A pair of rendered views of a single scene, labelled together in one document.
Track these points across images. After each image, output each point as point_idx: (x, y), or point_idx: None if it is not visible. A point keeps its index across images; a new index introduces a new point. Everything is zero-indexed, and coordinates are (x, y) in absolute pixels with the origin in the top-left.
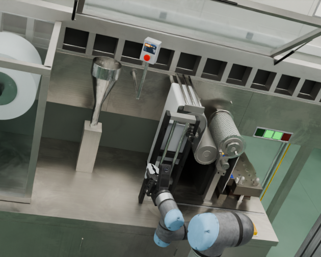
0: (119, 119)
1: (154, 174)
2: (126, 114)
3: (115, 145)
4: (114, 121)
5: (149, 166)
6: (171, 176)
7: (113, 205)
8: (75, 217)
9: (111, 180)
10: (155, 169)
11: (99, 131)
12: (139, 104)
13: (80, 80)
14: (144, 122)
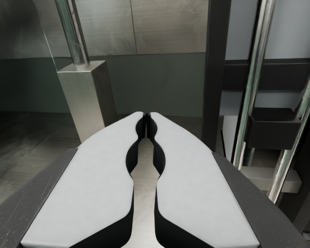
0: (163, 64)
1: (121, 232)
2: (171, 51)
3: (169, 110)
4: (156, 69)
5: (108, 132)
6: (277, 154)
7: (125, 247)
8: None
9: (145, 172)
10: (167, 152)
11: (85, 71)
12: (190, 24)
13: (77, 2)
14: None
